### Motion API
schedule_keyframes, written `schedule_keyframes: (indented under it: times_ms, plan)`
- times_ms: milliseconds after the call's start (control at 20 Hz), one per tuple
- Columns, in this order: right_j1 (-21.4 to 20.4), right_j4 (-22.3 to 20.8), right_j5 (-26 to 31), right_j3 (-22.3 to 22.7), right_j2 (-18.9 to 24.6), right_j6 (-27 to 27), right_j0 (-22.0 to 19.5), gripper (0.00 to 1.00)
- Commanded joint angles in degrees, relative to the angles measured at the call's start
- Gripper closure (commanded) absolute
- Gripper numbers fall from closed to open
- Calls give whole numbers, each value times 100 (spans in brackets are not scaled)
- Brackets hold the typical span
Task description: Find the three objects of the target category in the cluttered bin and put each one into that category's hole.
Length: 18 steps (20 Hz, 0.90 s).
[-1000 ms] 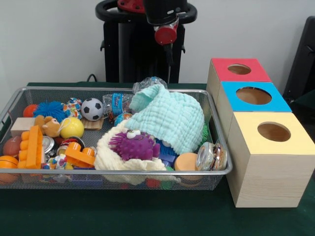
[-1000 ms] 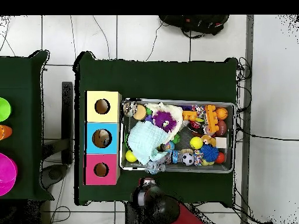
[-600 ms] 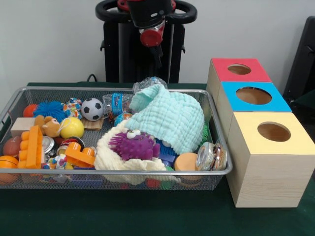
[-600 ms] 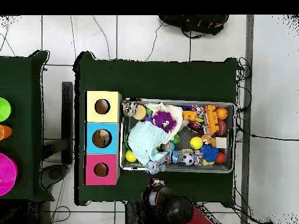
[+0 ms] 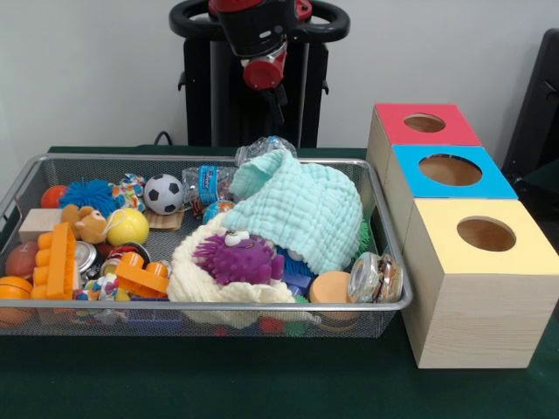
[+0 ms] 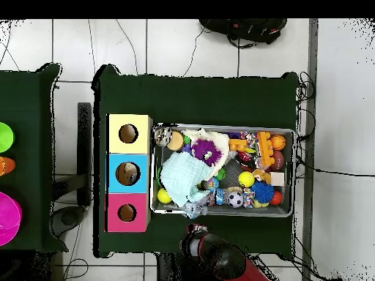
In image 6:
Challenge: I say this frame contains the orange plastic cone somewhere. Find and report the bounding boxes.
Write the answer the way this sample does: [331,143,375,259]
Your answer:
[0,156,16,177]

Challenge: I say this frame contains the black cable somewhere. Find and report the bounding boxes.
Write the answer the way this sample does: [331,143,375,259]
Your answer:
[294,154,375,179]

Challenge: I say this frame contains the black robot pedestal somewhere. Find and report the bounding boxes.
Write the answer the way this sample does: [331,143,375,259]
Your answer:
[156,252,191,281]

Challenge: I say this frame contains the black upright panel on stand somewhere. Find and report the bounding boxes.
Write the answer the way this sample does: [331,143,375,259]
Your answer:
[51,102,94,238]

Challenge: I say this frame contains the crushed clear plastic bottle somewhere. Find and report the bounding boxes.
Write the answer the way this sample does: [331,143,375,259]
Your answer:
[205,187,229,206]
[181,201,208,220]

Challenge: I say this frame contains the wooden box with three holes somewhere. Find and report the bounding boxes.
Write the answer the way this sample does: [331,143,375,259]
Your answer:
[104,113,154,233]

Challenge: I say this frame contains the small black white soccer ball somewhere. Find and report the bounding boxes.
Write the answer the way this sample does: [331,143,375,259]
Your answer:
[227,191,245,209]

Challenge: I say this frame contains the black backpack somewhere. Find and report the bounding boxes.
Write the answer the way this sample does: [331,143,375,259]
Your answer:
[198,18,288,48]

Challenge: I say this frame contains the shallow wire mesh bin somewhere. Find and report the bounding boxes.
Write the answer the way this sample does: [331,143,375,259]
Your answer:
[149,122,296,218]

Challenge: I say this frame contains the small orange basketball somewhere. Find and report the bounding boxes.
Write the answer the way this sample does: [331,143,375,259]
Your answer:
[270,134,287,151]

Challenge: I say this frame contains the long orange building block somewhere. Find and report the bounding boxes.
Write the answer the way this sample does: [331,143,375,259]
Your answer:
[256,131,275,167]

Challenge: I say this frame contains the dark green table cloth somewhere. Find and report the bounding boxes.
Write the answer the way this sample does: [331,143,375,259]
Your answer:
[0,63,68,253]
[92,64,300,258]

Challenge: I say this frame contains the blue spiky rubber ball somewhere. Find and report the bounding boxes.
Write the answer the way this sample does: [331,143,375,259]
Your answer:
[250,180,275,203]

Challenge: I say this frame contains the mint green waffle cloth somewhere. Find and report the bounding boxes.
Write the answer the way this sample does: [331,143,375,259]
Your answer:
[159,151,216,208]

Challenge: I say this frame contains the green plastic cup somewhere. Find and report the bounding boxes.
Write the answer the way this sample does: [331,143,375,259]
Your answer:
[0,121,15,154]

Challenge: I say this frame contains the purple spiky monster toy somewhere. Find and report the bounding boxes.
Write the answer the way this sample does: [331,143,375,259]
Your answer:
[190,139,223,167]

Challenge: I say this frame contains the magenta plastic bowl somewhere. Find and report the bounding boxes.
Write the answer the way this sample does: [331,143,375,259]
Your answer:
[0,191,23,247]

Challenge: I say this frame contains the cream knitted cloth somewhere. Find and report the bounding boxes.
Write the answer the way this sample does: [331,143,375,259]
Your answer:
[182,127,231,181]

